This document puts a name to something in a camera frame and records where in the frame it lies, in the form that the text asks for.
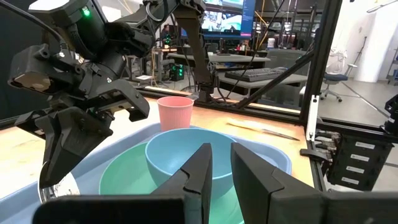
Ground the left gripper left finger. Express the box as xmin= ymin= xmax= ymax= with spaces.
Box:
xmin=150 ymin=142 xmax=214 ymax=224

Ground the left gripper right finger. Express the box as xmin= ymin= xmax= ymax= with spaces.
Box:
xmin=230 ymin=142 xmax=326 ymax=224

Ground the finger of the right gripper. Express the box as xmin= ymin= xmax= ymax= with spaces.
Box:
xmin=50 ymin=108 xmax=114 ymax=188
xmin=39 ymin=111 xmax=58 ymax=189

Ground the blue plastic tray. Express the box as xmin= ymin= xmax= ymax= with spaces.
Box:
xmin=0 ymin=121 xmax=293 ymax=224

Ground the blue bowl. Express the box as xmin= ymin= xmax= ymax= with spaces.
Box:
xmin=144 ymin=128 xmax=238 ymax=200

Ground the knife with yellow handle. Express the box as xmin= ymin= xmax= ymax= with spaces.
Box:
xmin=226 ymin=118 xmax=301 ymax=142

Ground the teal plate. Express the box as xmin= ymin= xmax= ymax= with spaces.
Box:
xmin=98 ymin=141 xmax=247 ymax=224

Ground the pink ribbed cup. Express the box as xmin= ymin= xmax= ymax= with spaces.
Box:
xmin=156 ymin=96 xmax=195 ymax=133

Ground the black perforated computer case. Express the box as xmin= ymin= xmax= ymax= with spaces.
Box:
xmin=169 ymin=63 xmax=187 ymax=83

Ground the person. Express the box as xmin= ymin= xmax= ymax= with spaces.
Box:
xmin=160 ymin=24 xmax=172 ymax=46

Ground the black box with white labels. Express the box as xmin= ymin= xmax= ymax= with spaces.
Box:
xmin=323 ymin=133 xmax=395 ymax=192

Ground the grey keyboard desk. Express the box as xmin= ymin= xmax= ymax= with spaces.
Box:
xmin=217 ymin=73 xmax=309 ymax=96

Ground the backlit black keyboard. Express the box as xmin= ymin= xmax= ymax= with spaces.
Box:
xmin=224 ymin=67 xmax=289 ymax=83

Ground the blue office chair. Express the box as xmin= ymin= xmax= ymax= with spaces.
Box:
xmin=319 ymin=63 xmax=359 ymax=103

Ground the grey monitor desk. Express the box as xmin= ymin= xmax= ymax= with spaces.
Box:
xmin=167 ymin=52 xmax=272 ymax=70

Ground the large lit monitor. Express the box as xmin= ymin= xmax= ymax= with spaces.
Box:
xmin=181 ymin=0 xmax=257 ymax=40

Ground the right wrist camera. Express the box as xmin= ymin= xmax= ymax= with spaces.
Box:
xmin=7 ymin=43 xmax=82 ymax=96

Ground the white metal bracket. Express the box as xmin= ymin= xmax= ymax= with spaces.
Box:
xmin=305 ymin=94 xmax=320 ymax=142

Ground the black camera on mount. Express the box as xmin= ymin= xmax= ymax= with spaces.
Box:
xmin=383 ymin=94 xmax=398 ymax=137

